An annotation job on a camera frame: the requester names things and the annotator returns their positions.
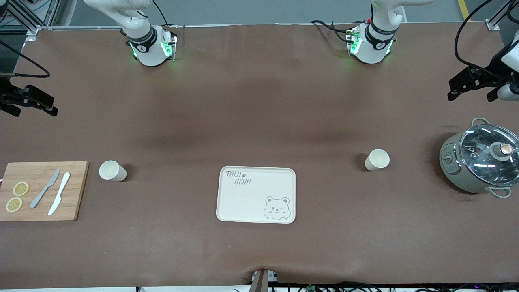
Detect white plastic cup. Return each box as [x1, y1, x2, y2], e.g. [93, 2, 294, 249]
[99, 160, 127, 182]
[364, 149, 390, 171]

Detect cream tray with bear print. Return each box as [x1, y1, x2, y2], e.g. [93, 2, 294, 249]
[216, 166, 296, 224]

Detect glass pot lid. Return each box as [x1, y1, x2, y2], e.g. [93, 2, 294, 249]
[459, 124, 519, 188]

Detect grey-green electric cooking pot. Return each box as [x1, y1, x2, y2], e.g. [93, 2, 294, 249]
[439, 118, 519, 198]

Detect grey plastic knife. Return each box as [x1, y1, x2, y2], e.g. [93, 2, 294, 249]
[30, 168, 61, 209]

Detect wooden cutting board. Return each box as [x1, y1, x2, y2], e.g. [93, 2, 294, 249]
[0, 161, 90, 222]

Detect white plastic knife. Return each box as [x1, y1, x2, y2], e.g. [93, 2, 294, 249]
[48, 172, 71, 216]

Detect brown table mat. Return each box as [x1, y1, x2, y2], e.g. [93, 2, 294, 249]
[0, 22, 519, 289]

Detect aluminium frame corner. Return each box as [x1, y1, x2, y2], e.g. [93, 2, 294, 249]
[0, 0, 61, 41]
[485, 0, 519, 31]

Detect black right arm base cable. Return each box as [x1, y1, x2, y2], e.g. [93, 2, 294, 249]
[152, 0, 169, 26]

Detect black arm base cable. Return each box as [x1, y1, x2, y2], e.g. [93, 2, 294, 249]
[310, 19, 357, 43]
[152, 0, 169, 26]

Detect black left arm base cable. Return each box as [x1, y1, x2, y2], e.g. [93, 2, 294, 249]
[310, 19, 357, 43]

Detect brown post at table edge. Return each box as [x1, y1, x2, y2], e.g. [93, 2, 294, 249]
[249, 269, 270, 292]

